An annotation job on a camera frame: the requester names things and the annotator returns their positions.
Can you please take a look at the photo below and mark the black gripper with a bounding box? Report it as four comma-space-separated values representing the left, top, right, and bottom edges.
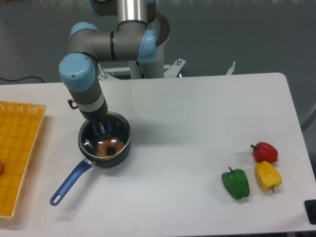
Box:
79, 101, 111, 141

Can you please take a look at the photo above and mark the glass pot lid blue knob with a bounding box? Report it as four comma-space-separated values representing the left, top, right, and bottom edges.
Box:
78, 112, 131, 162

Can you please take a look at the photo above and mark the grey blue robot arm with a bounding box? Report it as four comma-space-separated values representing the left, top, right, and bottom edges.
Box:
59, 0, 157, 140

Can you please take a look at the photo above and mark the toy donut bread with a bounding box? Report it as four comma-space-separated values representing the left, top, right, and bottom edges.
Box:
96, 138, 125, 157

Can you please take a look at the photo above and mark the dark blue saucepan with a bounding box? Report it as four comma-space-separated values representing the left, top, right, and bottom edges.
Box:
49, 112, 131, 206

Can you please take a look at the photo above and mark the yellow plastic basket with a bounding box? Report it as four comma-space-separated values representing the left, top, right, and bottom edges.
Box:
0, 101, 46, 219

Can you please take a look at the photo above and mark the green bell pepper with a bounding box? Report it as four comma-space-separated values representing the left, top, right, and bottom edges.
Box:
221, 167, 250, 199

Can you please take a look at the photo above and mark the red bell pepper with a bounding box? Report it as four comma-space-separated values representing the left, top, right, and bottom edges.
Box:
250, 142, 278, 163

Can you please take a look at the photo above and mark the yellow bell pepper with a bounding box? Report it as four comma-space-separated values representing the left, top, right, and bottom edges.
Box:
255, 161, 282, 193

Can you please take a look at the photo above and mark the black device table corner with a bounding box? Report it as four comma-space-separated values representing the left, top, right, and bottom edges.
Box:
304, 199, 316, 225

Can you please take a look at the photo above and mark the black cable on floor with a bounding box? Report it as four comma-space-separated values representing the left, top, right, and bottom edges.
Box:
0, 76, 45, 83

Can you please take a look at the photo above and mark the white table bracket right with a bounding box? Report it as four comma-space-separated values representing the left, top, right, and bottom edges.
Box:
226, 61, 236, 76

